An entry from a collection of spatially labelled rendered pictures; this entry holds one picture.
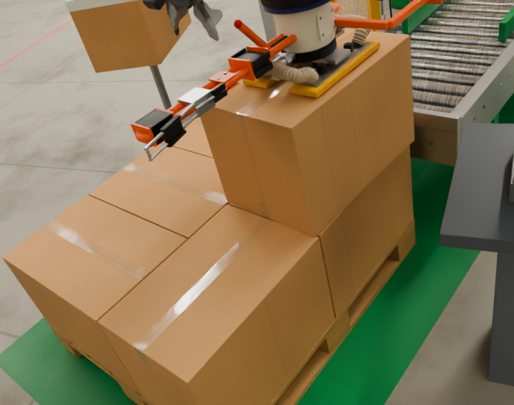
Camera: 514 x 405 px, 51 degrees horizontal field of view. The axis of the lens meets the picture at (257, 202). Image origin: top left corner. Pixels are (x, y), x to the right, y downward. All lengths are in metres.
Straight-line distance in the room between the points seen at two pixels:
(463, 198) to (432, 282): 0.85
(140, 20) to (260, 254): 1.64
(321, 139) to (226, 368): 0.69
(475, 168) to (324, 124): 0.42
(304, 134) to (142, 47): 1.66
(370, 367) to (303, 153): 0.86
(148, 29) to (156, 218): 1.28
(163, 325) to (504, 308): 0.97
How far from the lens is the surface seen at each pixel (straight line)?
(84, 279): 1.85
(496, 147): 1.63
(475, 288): 2.24
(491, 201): 1.44
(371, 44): 1.76
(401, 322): 2.12
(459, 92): 2.35
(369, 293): 2.19
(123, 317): 1.66
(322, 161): 1.59
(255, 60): 1.47
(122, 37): 3.02
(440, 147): 2.12
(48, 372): 2.44
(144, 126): 1.30
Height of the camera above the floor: 1.66
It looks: 37 degrees down
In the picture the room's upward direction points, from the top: 16 degrees counter-clockwise
